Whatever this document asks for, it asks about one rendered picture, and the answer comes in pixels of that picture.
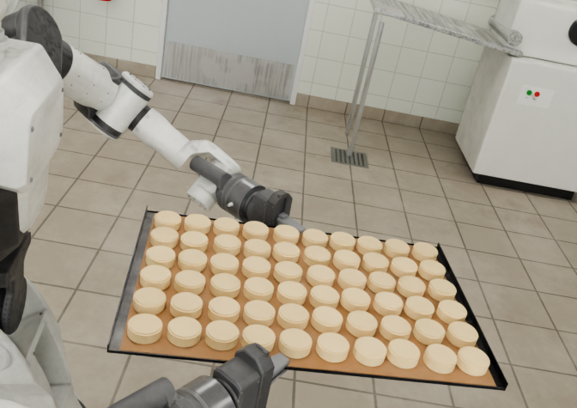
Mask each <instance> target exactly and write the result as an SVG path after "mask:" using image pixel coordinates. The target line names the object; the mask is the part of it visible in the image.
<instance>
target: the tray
mask: <svg viewBox="0 0 577 408"><path fill-rule="evenodd" d="M158 212H159V211H153V210H148V206H147V207H146V210H145V213H144V216H143V221H142V225H141V228H140V231H139V234H138V237H137V243H136V246H135V249H134V253H133V255H132V259H131V264H130V267H129V270H128V273H127V277H126V279H125V285H124V288H123V291H122V295H121V297H120V301H119V305H118V310H117V313H116V316H115V319H114V322H113V325H112V330H111V334H110V337H109V340H108V343H107V352H108V353H118V354H126V355H135V356H152V357H162V358H171V359H179V360H189V361H198V362H215V363H225V362H227V361H223V360H215V359H205V358H196V357H188V356H170V355H162V354H152V353H143V352H135V351H125V350H119V348H120V345H121V342H122V338H123V335H124V331H125V325H126V321H127V318H128V314H129V312H130V308H131V302H132V298H133V295H134V291H135V287H136V284H137V279H138V275H139V271H140V268H141V264H142V261H143V255H144V251H145V247H146V245H147V241H148V238H149V231H150V228H151V224H152V221H153V217H154V214H155V213H158ZM435 248H436V249H437V251H438V255H437V260H438V262H439V263H440V264H442V265H443V266H444V267H445V269H446V273H445V277H446V280H447V281H448V282H450V283H452V284H453V285H454V286H455V288H456V290H457V292H456V295H455V299H456V301H457V302H458V303H460V304H461V305H463V306H464V307H465V309H466V311H467V315H466V318H465V320H466V322H467V324H469V325H471V326H473V327H474V328H475V329H476V331H477V333H478V339H477V346H478V348H479V350H481V351H483V352H484V353H485V354H486V355H487V356H488V358H489V360H490V365H489V367H488V369H489V372H490V373H491V375H492V378H493V380H494V382H495V384H496V387H490V386H481V385H472V384H463V383H454V382H444V381H428V380H418V379H410V378H401V377H391V376H383V375H365V374H357V373H348V372H338V371H330V370H321V369H311V368H295V367H285V368H284V369H287V370H296V371H305V372H314V373H323V374H332V375H349V376H359V377H367V378H376V379H386V380H395V381H412V382H421V383H430V384H439V385H448V386H457V387H475V388H483V389H493V390H502V391H505V390H506V388H507V385H508V383H507V380H506V378H505V376H504V374H503V373H502V370H501V367H500V365H499V363H498V362H497V360H496V358H495V355H494V353H493V351H492V350H491V348H490V346H489V343H488V341H487V339H486V338H485V336H484V334H483V331H482V329H481V327H480V325H479V324H478V322H477V319H476V317H475V315H474V313H473V311H472V309H471V306H470V304H469V302H468V301H467V299H466V297H465V294H464V292H463V290H462V289H461V287H460V285H459V282H458V280H457V278H456V277H455V275H454V273H453V271H452V268H451V266H450V265H449V263H448V261H447V259H446V256H445V254H444V252H443V250H442V248H441V246H440V243H439V242H438V245H437V247H435Z"/></svg>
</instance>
